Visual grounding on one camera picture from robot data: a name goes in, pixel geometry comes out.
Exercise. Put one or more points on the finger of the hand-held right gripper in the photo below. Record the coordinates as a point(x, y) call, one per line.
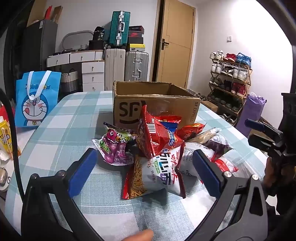
point(255, 124)
point(257, 141)

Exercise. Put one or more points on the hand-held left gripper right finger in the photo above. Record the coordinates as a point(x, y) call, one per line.
point(205, 172)

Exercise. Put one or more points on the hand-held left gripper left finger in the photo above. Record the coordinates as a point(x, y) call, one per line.
point(83, 170)

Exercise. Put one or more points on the white red snack packet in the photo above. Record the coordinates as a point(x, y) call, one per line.
point(188, 157)

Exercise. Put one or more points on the white purple snack packet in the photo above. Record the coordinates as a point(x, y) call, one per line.
point(218, 143)

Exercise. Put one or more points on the beige snack packet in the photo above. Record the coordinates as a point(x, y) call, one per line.
point(203, 137)

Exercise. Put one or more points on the purple cartoon snack packet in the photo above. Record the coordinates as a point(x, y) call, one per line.
point(115, 148)

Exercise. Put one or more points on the red chocolate cookie packet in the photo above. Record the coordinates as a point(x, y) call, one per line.
point(190, 131)

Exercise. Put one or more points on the white noodle snack bag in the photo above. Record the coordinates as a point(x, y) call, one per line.
point(159, 178)

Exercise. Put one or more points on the blue cookie packet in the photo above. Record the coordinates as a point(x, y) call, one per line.
point(170, 125)

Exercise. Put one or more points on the red snack bag blue logo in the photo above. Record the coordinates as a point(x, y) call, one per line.
point(155, 139)

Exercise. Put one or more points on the brown cardboard box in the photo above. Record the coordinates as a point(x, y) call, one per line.
point(129, 109)

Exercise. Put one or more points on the person's right hand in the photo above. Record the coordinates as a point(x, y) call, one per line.
point(270, 169)

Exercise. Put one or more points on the person's left hand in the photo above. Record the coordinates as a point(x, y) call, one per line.
point(138, 236)

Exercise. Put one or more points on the purple gift bag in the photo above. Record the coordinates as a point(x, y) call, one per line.
point(249, 111)

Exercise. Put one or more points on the plaid tablecloth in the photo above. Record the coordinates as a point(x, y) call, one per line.
point(76, 129)

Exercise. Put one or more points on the small cardboard box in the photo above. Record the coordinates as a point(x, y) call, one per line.
point(209, 106)

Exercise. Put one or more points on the wooden shoe rack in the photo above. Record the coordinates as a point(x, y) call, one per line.
point(248, 74)

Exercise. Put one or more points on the group of assorted shoes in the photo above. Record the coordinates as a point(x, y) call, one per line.
point(231, 74)

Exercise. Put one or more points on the blue cartoon tote bag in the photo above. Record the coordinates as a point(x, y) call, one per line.
point(37, 104)

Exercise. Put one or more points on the yellow packet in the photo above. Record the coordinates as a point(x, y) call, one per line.
point(5, 136)

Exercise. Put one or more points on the woven storage basket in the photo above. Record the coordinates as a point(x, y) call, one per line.
point(69, 81)

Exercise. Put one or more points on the red container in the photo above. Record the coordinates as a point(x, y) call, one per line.
point(5, 112)

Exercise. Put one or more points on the white drawer desk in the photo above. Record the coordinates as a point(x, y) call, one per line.
point(90, 69)

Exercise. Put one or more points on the white suitcase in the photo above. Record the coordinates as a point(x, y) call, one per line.
point(114, 69)

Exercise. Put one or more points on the wooden door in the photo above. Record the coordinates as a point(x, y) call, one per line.
point(178, 46)

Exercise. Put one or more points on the silver suitcase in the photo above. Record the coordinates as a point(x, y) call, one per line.
point(136, 66)

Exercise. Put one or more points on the small white basket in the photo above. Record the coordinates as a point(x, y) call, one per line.
point(83, 46)

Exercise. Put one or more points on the black storage box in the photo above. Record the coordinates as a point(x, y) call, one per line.
point(97, 45)

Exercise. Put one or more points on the black refrigerator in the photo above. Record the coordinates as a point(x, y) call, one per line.
point(39, 46)

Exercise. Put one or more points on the yellow black shoe box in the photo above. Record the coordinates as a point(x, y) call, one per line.
point(136, 47)

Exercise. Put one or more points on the black bag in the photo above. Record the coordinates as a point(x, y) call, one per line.
point(99, 33)

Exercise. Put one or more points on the red black shoe box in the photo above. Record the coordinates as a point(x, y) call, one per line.
point(136, 35)

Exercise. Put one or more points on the teal suitcase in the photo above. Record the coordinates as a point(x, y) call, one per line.
point(119, 29)

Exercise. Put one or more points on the flat cardboard pieces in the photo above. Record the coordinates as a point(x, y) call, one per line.
point(55, 11)

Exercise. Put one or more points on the white curved chair frame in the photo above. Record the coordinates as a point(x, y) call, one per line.
point(69, 37)

